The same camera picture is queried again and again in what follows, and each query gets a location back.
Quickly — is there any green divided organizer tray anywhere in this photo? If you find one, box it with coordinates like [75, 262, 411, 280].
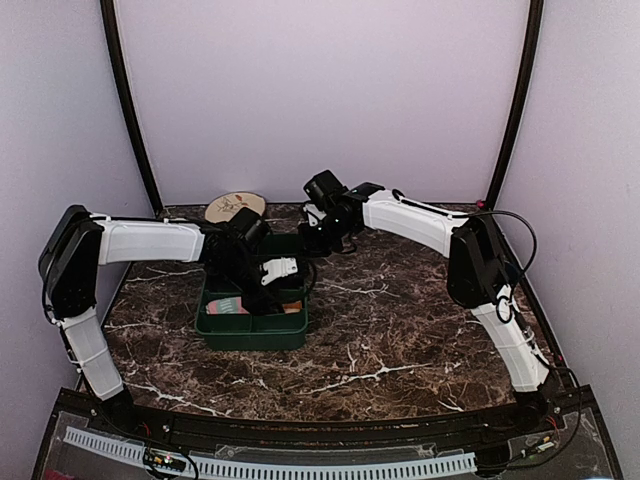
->
[195, 233, 312, 351]

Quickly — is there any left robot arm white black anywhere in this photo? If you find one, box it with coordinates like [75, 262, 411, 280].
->
[38, 205, 283, 436]

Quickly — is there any beige floral plate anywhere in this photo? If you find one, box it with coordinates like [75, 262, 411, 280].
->
[204, 191, 266, 223]

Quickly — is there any beige striped sock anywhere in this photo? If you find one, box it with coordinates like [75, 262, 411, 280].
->
[282, 301, 307, 315]

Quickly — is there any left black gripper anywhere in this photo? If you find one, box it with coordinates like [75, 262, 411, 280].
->
[214, 252, 285, 317]

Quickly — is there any white slotted cable duct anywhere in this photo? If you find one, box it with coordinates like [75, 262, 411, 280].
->
[62, 427, 478, 479]

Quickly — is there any left black frame post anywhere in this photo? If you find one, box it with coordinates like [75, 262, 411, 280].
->
[99, 0, 164, 215]

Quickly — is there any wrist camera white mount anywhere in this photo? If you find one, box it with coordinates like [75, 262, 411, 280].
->
[303, 203, 325, 227]
[260, 257, 298, 286]

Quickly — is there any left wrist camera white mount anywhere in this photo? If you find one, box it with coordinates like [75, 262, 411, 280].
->
[260, 257, 298, 286]

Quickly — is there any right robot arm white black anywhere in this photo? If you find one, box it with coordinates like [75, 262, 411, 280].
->
[299, 170, 551, 434]

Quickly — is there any right black frame post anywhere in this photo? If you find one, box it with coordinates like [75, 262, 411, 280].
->
[485, 0, 545, 210]

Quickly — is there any pink patterned sock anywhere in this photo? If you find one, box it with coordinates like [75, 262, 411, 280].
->
[205, 297, 249, 315]

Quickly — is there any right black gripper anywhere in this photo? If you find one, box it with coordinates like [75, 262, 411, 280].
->
[300, 214, 355, 257]

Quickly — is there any black front table rail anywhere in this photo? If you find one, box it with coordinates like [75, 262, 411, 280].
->
[107, 402, 542, 449]

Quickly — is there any small circuit board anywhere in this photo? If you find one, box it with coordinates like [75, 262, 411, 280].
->
[142, 449, 187, 474]

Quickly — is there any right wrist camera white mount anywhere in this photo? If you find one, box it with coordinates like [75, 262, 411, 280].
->
[303, 203, 325, 227]

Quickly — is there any black frame post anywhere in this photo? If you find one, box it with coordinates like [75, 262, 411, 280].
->
[99, 0, 164, 215]
[485, 0, 545, 210]

